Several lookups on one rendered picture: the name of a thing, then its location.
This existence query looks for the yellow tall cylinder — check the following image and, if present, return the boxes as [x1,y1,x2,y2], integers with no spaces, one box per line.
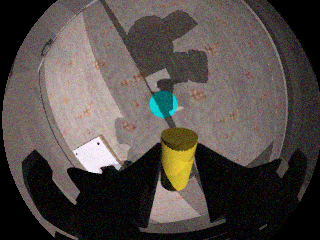
[161,128,199,192]

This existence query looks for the cyan circle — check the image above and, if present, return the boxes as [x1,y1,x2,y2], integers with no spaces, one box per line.
[149,91,177,117]

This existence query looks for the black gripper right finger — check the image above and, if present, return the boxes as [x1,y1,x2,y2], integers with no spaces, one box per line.
[195,143,281,223]

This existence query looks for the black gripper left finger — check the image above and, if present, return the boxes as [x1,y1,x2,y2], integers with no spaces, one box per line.
[67,143,163,228]

